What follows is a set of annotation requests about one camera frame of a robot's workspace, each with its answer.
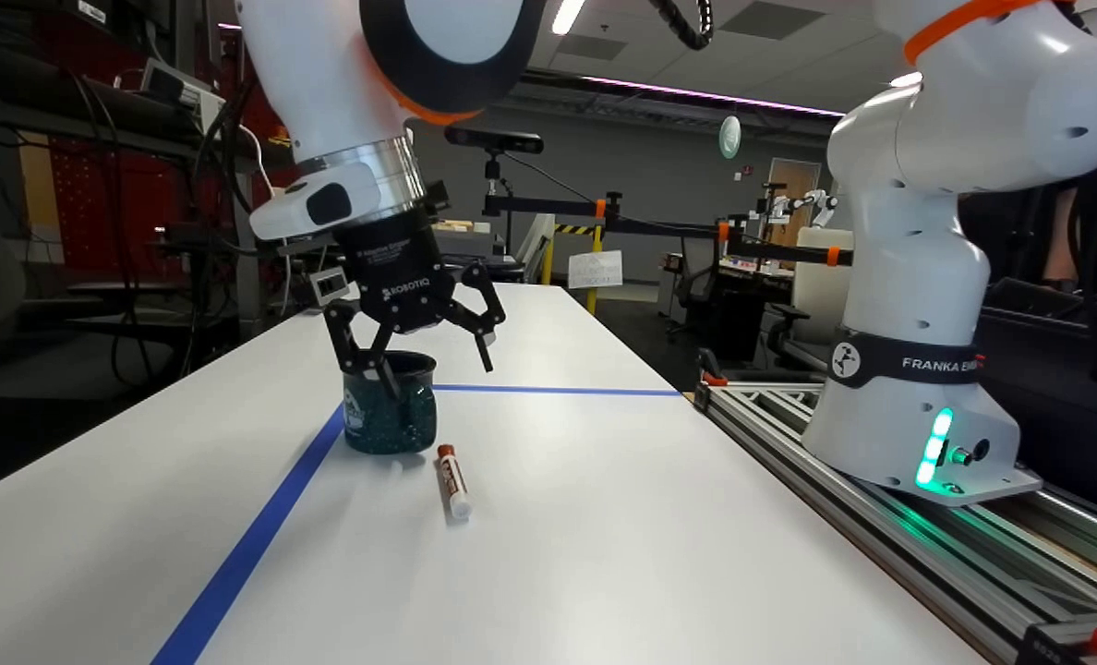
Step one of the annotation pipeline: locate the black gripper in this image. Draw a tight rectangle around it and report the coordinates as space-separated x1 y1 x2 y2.
321 209 506 396

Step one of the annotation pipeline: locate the dark green mug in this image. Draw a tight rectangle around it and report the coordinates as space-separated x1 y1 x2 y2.
343 351 435 453

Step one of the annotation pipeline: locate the red marker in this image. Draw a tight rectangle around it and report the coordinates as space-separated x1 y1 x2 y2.
435 442 474 521

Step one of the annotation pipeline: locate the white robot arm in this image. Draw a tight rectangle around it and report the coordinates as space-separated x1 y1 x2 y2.
235 0 1097 506

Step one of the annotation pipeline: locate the blue tape line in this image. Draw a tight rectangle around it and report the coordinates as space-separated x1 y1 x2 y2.
156 385 681 665

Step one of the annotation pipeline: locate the black camera on boom arm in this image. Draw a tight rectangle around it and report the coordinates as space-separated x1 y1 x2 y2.
443 122 856 268

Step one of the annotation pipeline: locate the aluminium rail base frame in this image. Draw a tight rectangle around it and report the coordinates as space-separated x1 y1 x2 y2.
696 372 1097 665

